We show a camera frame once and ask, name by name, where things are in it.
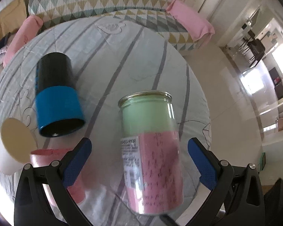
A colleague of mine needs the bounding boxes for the dark clothes pile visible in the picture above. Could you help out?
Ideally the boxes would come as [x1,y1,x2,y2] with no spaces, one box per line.
[0,32,11,50]

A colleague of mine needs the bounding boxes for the pink towel right armrest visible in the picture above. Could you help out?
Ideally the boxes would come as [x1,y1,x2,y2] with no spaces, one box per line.
[166,0,215,43]

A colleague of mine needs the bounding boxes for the diamond pattern sofa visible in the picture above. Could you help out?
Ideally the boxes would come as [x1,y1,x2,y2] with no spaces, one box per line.
[28,0,197,52]

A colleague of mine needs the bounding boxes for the black and blue cup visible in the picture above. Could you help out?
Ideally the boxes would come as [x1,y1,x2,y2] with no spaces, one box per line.
[35,52,85,138]

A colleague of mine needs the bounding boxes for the pink towel armrest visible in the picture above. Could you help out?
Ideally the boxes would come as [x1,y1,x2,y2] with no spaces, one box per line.
[166,0,215,43]
[3,15,43,68]

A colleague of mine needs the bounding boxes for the pink plastic cup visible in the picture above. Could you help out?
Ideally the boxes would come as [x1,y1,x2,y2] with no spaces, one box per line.
[29,147,86,208]

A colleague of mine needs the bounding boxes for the pink towel left armrest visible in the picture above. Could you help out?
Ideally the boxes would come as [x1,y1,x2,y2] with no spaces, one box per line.
[3,15,43,68]

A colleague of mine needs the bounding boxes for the dark dining chairs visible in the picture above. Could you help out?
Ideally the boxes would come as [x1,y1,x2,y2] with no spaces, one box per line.
[238,30,265,68]

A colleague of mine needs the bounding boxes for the white paper cup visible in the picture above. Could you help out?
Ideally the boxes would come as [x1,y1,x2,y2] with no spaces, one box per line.
[0,118,37,176]

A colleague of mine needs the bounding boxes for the striped quilted tablecloth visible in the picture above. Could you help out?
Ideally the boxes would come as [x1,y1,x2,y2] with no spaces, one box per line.
[0,17,211,225]

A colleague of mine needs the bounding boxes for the green jar with pink label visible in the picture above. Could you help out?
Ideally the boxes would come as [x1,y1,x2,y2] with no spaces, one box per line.
[118,90,183,215]

